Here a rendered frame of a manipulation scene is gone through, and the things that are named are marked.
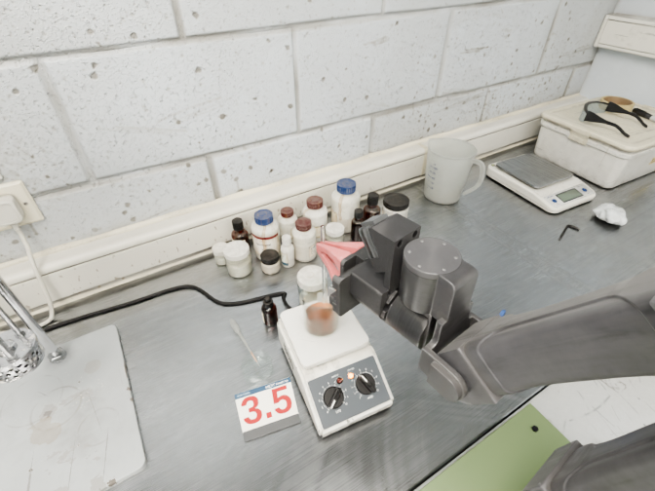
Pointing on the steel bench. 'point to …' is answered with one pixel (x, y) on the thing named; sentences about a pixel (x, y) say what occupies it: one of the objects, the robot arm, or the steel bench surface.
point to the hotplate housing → (327, 373)
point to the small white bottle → (287, 251)
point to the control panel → (358, 402)
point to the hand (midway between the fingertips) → (323, 247)
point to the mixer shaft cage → (18, 352)
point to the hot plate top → (308, 349)
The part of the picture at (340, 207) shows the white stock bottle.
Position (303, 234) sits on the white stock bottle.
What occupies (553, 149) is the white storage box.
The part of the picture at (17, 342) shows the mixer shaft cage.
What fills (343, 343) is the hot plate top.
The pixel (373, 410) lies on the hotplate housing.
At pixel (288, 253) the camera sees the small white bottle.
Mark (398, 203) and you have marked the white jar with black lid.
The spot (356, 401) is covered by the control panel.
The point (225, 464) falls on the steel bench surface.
